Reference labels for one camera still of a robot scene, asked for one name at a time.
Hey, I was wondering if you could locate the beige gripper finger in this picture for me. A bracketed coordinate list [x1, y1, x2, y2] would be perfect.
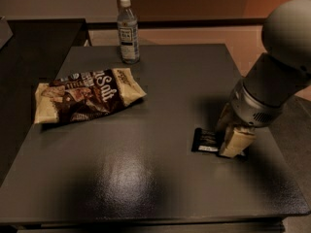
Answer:
[216, 103, 234, 133]
[219, 125, 256, 158]

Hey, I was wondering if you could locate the black rxbar chocolate bar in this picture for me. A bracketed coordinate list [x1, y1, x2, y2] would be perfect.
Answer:
[190, 127, 249, 161]

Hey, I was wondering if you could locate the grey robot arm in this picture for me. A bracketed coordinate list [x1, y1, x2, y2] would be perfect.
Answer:
[216, 0, 311, 158]

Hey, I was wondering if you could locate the clear plastic tea bottle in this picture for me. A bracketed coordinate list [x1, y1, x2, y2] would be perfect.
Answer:
[117, 0, 140, 64]

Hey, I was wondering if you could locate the brown white chips bag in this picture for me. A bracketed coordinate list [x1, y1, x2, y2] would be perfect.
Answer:
[34, 68, 146, 124]

